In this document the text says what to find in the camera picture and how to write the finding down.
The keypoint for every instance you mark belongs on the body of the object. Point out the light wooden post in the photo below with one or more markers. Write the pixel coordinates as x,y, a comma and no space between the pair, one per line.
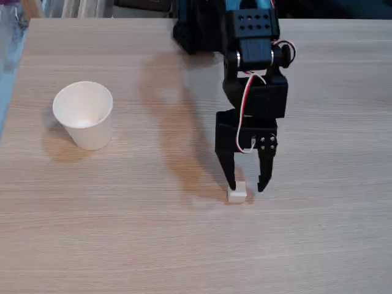
32,8

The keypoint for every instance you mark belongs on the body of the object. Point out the white paper cup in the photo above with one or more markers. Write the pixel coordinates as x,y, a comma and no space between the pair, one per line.
85,122

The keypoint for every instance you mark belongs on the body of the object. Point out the small white cube block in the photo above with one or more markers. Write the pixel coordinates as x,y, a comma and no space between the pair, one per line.
237,196

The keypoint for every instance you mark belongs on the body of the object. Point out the dark brown box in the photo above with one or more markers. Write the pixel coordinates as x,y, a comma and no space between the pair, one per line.
141,4

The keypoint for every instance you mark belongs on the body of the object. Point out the white pleated curtain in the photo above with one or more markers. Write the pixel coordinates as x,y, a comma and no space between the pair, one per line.
76,8

